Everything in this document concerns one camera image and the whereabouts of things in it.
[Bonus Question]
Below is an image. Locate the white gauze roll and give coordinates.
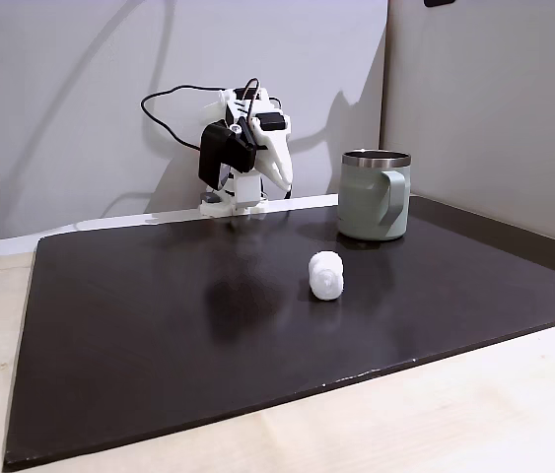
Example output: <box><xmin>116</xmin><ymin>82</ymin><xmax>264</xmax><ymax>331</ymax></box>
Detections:
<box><xmin>307</xmin><ymin>250</ymin><xmax>346</xmax><ymax>302</ymax></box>

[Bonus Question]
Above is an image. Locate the sage green metal mug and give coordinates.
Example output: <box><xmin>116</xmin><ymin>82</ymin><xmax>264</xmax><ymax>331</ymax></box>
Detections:
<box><xmin>337</xmin><ymin>148</ymin><xmax>413</xmax><ymax>242</ymax></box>

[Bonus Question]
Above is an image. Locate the black table mat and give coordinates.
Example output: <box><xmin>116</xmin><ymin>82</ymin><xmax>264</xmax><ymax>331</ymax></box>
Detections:
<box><xmin>2</xmin><ymin>194</ymin><xmax>555</xmax><ymax>472</ymax></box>

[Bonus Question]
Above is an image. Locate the black camera box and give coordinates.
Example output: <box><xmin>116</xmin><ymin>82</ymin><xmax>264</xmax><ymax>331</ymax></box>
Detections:
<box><xmin>198</xmin><ymin>120</ymin><xmax>259</xmax><ymax>189</ymax></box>

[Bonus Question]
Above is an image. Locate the black camera cable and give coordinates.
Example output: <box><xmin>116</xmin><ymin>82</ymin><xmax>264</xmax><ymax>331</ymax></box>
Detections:
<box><xmin>139</xmin><ymin>84</ymin><xmax>229</xmax><ymax>155</ymax></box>

